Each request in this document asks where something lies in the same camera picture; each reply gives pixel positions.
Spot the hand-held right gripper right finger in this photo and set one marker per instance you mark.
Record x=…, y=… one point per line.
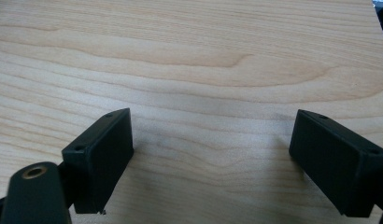
x=336, y=165

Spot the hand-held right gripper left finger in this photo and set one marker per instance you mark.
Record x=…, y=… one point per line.
x=101, y=161

